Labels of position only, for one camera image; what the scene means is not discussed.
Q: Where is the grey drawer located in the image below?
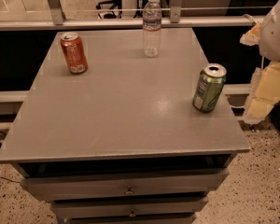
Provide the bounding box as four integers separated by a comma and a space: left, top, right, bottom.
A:
66, 213, 196, 224
50, 196, 208, 218
21, 168, 229, 201

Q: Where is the bottom grey drawer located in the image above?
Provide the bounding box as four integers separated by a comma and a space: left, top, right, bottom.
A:
66, 213, 196, 224

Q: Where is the metal knob middle drawer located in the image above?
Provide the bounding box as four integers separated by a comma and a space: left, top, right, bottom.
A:
128, 211, 137, 217

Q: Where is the metal knob drawer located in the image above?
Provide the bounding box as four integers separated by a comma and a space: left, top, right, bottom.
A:
125, 187, 134, 196
128, 211, 137, 217

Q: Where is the middle grey drawer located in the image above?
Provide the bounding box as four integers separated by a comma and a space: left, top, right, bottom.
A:
50, 196, 208, 218

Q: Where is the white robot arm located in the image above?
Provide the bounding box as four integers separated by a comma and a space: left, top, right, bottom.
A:
259, 0, 280, 62

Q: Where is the top grey drawer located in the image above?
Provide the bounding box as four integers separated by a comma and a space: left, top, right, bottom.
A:
21, 168, 229, 201

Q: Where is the metal knob top drawer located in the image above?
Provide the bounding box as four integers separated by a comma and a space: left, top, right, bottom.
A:
125, 187, 134, 196

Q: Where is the green soda can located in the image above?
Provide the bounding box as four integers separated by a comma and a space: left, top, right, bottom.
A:
192, 63, 227, 113

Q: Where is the orange soda can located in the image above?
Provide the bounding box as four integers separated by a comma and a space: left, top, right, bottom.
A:
60, 32, 88, 75

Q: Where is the grey metal railing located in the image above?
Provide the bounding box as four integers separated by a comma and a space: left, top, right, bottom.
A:
0, 0, 280, 32

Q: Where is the clear plastic water bottle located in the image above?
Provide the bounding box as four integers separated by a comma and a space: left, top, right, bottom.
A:
143, 0, 162, 57

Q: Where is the black office chair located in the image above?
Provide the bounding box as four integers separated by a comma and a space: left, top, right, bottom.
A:
96, 0, 122, 20

